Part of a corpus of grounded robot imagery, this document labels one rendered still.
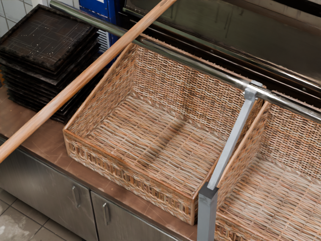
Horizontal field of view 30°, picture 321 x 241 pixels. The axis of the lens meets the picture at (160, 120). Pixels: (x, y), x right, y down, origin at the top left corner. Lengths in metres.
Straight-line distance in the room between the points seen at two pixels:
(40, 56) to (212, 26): 0.63
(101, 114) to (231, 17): 0.63
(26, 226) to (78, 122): 0.77
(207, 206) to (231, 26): 0.67
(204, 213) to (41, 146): 0.82
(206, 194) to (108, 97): 0.78
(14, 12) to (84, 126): 0.84
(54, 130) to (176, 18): 0.64
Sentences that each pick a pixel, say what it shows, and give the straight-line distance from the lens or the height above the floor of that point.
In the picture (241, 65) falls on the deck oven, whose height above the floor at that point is 0.86.
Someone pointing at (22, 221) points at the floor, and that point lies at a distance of 2.83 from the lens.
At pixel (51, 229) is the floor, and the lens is 2.78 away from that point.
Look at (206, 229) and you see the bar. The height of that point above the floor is 0.79.
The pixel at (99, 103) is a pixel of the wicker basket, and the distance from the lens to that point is 2.26.
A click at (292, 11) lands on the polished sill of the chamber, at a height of 1.16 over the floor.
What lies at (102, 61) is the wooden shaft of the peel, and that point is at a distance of 1.66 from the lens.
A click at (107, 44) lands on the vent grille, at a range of 2.47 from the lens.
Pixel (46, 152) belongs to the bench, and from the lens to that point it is 2.28.
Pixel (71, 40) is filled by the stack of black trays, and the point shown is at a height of 0.87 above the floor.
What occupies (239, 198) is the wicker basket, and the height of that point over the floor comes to 0.59.
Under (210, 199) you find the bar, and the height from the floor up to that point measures 0.95.
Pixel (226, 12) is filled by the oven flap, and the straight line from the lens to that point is 2.07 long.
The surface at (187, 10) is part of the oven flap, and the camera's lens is 2.14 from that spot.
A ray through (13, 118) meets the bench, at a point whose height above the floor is 0.58.
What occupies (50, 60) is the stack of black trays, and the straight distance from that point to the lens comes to 2.20.
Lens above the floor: 2.30
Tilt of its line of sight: 47 degrees down
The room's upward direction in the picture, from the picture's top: 2 degrees counter-clockwise
